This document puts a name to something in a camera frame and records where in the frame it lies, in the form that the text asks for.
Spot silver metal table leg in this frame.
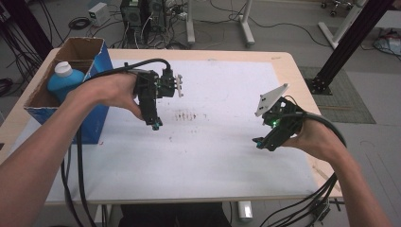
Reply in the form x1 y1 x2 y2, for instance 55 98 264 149
237 201 253 220

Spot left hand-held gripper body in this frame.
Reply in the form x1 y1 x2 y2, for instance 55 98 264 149
133 64 184 102

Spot white stand leg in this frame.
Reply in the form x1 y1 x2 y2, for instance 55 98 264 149
237 0 256 47
184 0 197 45

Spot person's left hand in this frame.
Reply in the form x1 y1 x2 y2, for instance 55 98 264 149
63 72 145 121

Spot blue detergent bottle white cap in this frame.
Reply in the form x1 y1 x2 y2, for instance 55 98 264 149
46 61 86 104

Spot black metal post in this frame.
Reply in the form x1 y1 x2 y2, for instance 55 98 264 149
309 0 395 96

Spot person's legs in dark trousers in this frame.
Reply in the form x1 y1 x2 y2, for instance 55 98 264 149
118 202 234 227

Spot blue cable pile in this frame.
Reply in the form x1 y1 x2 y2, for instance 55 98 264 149
373 29 401 54

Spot black left gripper cable bundle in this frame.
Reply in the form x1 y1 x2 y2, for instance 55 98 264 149
61 58 173 227

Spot black gripper cable bundle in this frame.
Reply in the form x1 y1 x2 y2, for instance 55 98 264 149
259 111 348 227
61 58 173 227

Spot black right gripper cable bundle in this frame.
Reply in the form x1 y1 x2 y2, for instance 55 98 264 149
259 111 348 227

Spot coiled black cable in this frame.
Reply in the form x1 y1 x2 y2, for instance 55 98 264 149
68 16 92 31

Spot white stand base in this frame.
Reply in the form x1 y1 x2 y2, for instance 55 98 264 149
318 0 369 50

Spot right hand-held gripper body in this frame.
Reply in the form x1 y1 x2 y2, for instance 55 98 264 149
253 82 307 145

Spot grey floor mat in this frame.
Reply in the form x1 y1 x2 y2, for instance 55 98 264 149
298 65 376 125

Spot black computer tower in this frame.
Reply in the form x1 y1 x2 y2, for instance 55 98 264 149
119 0 167 43

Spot person's right hand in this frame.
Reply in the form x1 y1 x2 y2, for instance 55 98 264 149
281 117 348 163

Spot white foam mat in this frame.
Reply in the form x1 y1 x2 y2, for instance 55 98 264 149
44 59 320 203

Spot small white device box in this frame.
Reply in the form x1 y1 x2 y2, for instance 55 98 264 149
87 2 110 27

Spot blue cardboard box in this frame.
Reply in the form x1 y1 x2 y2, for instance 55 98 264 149
23 36 114 146

